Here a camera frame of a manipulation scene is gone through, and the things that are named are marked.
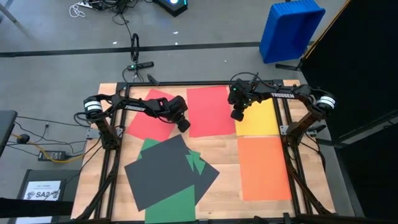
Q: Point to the black furniture corner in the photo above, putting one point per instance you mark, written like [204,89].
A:
[6,130]

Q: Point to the black case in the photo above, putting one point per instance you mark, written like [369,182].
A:
[28,174]

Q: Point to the grey metal mounting plate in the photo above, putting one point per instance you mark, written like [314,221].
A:
[91,133]
[282,130]

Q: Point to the black round plug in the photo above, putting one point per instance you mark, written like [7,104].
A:
[23,138]

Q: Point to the black computer with lights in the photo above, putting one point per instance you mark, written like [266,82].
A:
[174,9]

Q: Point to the black partition panel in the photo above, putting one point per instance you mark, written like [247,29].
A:
[357,62]

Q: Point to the black clamp lever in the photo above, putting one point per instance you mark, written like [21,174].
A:
[317,127]

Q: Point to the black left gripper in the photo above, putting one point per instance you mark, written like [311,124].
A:
[175,109]

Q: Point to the black aluminium table frame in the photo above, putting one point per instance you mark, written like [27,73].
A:
[199,83]

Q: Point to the white SA2 label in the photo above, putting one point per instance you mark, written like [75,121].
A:
[42,188]

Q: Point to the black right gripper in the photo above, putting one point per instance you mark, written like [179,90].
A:
[242,95]

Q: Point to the black paper sheet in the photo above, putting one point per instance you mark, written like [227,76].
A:
[155,177]
[208,180]

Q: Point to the orange paper sheet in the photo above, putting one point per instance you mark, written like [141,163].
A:
[264,171]

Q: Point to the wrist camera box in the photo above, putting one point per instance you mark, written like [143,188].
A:
[183,125]
[237,115]

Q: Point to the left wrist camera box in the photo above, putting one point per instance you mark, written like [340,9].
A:
[183,125]

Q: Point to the blue plastic bin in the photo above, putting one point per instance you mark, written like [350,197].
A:
[289,34]

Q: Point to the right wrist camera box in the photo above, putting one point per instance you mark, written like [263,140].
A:
[237,115]

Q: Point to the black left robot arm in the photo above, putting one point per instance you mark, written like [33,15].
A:
[133,107]

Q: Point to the white power strip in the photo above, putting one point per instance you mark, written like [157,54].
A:
[84,4]

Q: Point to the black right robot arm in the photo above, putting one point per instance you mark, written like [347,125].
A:
[283,95]

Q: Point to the yellow paper sheet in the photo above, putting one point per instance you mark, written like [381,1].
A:
[261,121]

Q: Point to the black USB hub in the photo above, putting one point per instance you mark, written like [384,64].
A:
[143,65]

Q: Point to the grey metal leg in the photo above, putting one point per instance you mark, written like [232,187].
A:
[9,15]

